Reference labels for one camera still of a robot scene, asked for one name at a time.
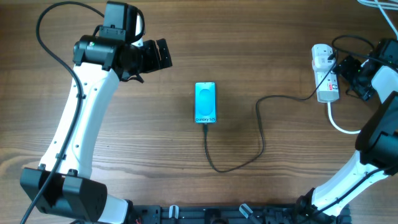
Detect white cables at corner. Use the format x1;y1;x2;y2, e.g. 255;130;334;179
356;0;398;11

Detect blue Galaxy smartphone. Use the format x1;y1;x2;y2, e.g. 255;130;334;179
194;82;217;124

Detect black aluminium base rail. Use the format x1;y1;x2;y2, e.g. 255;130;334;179
133;205;316;224

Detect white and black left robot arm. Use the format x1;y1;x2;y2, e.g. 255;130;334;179
20;1;172;223

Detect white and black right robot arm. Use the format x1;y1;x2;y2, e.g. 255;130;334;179
292;39;397;223

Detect white USB charger adapter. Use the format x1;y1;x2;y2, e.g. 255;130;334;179
312;55;335;72

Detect white power strip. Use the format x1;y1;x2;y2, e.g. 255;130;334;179
312;44;340;103

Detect black USB charging cable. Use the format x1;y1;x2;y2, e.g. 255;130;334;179
202;49;340;174

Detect white power strip cord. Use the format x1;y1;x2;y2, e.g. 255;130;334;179
326;0;398;135

